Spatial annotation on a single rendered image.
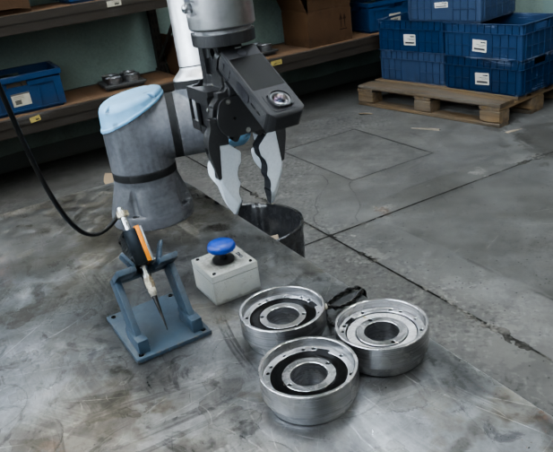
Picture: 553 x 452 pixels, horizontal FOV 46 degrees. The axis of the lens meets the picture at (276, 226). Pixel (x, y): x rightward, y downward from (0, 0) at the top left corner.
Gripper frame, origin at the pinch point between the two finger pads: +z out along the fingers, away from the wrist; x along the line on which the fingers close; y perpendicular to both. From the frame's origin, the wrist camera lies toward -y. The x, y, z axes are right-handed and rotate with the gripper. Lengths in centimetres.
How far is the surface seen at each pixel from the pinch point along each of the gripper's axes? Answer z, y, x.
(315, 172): 97, 227, -147
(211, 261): 11.7, 11.0, 2.9
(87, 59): 36, 389, -76
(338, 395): 12.8, -22.5, 4.8
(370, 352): 12.4, -19.3, -1.7
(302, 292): 12.8, -3.4, -3.1
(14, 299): 16.3, 29.4, 28.0
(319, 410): 13.8, -22.1, 6.9
